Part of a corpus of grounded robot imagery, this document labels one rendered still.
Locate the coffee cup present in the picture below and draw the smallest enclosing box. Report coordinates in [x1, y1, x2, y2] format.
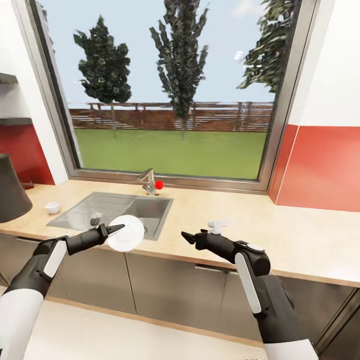
[46, 202, 61, 214]

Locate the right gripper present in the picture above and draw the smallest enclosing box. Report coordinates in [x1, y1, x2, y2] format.
[181, 229, 227, 257]

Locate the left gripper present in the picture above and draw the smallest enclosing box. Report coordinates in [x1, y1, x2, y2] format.
[79, 223, 125, 251]

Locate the saucer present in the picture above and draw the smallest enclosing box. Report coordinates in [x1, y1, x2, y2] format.
[106, 215, 145, 252]

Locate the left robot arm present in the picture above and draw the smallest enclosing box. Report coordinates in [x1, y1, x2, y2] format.
[0, 212, 125, 360]

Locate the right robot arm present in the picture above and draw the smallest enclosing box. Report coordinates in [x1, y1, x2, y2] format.
[181, 219, 319, 360]

